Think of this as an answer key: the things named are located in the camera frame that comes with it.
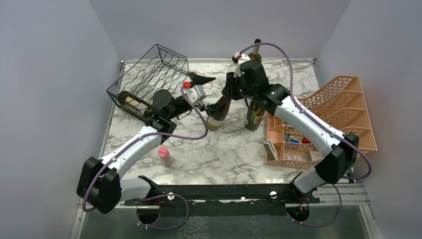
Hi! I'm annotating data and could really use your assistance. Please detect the orange plastic desk organizer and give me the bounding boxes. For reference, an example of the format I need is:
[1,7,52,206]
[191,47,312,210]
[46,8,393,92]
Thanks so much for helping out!
[264,75,378,170]

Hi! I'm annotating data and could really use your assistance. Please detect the purple cable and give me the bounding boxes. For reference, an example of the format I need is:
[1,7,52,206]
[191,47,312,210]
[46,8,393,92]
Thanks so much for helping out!
[82,86,210,230]
[238,42,373,228]

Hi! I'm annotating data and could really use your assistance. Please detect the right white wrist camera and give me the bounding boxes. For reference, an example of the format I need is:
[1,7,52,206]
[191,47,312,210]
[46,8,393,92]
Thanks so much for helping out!
[232,51,251,65]

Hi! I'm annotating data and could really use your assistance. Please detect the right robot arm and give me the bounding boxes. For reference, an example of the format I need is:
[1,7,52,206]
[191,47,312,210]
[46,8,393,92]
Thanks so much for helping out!
[222,60,359,203]

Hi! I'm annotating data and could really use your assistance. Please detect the white grey device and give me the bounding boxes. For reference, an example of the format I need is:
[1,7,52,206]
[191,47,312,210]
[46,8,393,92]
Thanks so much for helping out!
[263,139,279,161]

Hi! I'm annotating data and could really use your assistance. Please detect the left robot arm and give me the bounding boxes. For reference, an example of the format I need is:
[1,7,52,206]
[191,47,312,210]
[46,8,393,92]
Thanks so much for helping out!
[77,72,215,214]

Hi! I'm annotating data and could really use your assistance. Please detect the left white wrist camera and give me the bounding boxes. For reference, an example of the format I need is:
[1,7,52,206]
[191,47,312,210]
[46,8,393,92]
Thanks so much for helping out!
[183,82,207,105]

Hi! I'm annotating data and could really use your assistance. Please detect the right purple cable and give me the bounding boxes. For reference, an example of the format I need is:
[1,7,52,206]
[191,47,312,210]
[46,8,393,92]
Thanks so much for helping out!
[238,42,373,228]

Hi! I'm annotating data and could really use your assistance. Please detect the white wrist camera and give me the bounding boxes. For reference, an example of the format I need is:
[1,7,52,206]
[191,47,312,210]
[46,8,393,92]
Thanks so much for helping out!
[183,82,207,105]
[232,51,251,65]

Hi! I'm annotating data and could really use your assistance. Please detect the dark green wine bottle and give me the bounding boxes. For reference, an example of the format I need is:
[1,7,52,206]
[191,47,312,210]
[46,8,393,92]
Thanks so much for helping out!
[117,91,153,122]
[244,100,265,131]

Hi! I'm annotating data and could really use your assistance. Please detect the amber bottle gold cap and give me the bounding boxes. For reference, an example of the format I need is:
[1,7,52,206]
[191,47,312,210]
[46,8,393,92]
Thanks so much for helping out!
[206,96,231,131]

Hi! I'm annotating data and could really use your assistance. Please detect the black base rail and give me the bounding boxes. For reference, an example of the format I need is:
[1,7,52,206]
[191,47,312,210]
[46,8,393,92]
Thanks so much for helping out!
[124,179,320,217]

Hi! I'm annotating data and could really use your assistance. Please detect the red triangular item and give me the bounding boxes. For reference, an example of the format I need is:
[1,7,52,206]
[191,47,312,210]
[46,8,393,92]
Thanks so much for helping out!
[301,137,311,144]

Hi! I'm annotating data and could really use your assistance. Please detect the green wine bottle tan label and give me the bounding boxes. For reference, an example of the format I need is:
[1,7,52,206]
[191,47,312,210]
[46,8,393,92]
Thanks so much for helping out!
[248,38,262,62]

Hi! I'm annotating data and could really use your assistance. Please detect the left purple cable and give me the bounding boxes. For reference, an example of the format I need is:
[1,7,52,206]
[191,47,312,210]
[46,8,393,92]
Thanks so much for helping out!
[82,86,210,230]

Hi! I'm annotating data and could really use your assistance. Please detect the black wire wine rack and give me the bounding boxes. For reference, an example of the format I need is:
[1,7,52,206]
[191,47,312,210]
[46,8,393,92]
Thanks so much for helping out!
[106,44,190,120]

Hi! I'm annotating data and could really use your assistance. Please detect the clear glass bottle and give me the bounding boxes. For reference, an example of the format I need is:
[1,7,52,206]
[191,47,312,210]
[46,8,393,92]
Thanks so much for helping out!
[228,62,241,78]

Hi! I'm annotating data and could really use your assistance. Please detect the small pink capped bottle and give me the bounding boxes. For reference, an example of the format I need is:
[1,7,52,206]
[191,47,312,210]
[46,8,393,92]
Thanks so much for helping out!
[157,147,173,165]

